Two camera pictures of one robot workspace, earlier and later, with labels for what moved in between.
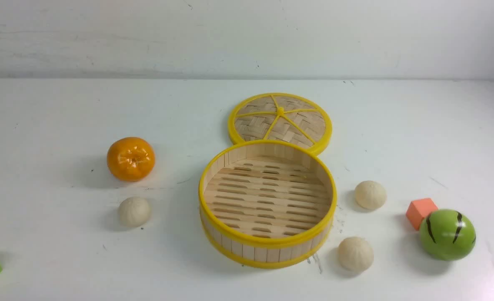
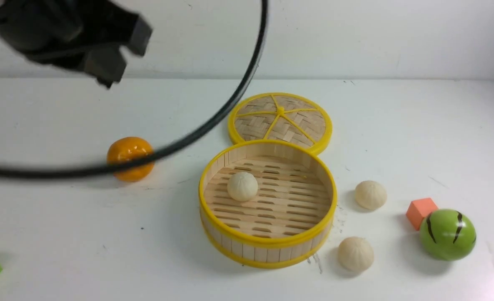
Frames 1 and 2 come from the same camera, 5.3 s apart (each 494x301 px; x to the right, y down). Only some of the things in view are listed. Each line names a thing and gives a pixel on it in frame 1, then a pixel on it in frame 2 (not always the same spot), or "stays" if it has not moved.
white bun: (134, 211) to (242, 186)
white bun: (370, 195) stays
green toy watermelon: (447, 235) stays
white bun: (355, 253) stays
